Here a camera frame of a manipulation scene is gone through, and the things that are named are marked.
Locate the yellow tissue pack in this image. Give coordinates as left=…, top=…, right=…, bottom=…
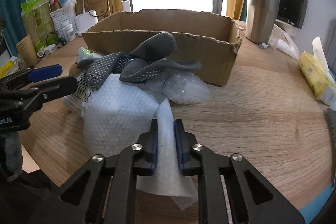
left=298, top=36, right=335, bottom=110

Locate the black monitor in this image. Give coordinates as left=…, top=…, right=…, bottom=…
left=277, top=0, right=307, bottom=29

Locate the green paper cup package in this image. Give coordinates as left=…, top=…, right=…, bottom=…
left=21, top=0, right=57, bottom=53

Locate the white pill bottle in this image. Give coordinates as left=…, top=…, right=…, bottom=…
left=64, top=24, right=76, bottom=41

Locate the stack of paper cups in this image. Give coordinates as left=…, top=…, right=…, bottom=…
left=16, top=35, right=38, bottom=67

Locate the white plastic basket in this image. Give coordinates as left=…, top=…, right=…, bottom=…
left=50, top=7, right=77, bottom=39

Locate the brown cardboard box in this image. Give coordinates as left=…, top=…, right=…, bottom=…
left=82, top=9, right=242, bottom=86

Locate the steel travel tumbler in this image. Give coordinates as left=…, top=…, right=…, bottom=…
left=245, top=0, right=280, bottom=44

